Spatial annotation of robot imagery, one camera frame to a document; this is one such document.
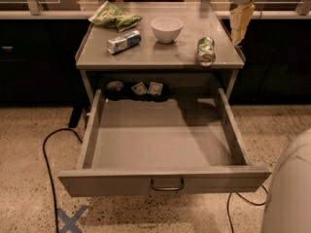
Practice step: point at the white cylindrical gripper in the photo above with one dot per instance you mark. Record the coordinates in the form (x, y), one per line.
(239, 18)

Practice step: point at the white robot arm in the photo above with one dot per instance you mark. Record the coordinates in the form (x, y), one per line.
(287, 208)

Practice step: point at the blue silver soda can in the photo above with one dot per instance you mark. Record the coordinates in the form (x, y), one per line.
(123, 42)

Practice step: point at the grey open top drawer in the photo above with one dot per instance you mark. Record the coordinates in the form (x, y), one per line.
(127, 143)

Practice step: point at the grey cabinet table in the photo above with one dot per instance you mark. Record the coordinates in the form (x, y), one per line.
(151, 56)

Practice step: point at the white bowl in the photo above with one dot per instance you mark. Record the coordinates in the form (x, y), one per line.
(166, 29)

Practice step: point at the white label tag right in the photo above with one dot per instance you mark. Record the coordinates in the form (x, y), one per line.
(155, 88)

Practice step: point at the white label tag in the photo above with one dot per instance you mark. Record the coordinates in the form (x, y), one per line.
(155, 88)
(139, 89)

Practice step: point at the white label tag left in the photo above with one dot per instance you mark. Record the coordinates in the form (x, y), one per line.
(139, 89)

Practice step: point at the green chip bag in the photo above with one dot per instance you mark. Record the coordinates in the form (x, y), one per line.
(111, 16)

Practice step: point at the blue tape cross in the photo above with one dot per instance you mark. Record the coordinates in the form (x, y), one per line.
(70, 222)

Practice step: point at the black metal drawer handle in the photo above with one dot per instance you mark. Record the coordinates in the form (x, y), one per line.
(167, 184)

